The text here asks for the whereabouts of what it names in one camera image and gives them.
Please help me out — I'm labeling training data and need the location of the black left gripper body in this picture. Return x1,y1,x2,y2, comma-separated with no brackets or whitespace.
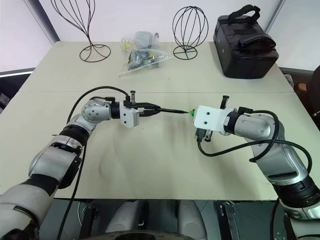
129,90,147,118

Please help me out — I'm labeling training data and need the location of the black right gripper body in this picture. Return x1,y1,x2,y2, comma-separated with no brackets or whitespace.
194,128,214,144

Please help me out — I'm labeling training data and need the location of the black marker pen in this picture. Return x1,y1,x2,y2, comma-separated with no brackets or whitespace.
157,107,188,115

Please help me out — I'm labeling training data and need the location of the clear plastic bag of parts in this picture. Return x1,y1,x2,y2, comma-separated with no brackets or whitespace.
118,30,174,80

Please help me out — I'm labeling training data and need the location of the grey rounded shape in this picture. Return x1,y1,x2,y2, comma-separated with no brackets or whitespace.
176,199,209,236

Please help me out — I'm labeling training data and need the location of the dark chair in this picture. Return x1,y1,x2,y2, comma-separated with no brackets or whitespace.
287,64,320,121

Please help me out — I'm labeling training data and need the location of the dark side furniture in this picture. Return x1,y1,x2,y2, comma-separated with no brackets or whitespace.
0,67,36,111

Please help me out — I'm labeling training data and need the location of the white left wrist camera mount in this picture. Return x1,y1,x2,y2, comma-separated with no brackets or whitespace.
119,101,140,130

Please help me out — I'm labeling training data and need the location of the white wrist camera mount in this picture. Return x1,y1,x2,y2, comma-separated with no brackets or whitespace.
119,101,140,130
193,105,239,133

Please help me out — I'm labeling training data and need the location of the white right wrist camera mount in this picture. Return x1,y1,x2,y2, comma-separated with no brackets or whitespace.
193,105,239,133

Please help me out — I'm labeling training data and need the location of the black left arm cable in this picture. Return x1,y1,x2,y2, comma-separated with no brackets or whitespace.
56,85,133,240

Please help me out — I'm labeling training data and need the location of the egg-shaped black wire stand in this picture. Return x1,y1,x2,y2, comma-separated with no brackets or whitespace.
172,5,210,61

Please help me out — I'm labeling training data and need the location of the tall black wire stand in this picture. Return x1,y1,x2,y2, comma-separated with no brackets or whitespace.
49,0,112,63

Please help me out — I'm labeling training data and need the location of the black fabric case with strap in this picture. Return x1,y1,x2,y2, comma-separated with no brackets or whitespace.
212,4,280,79

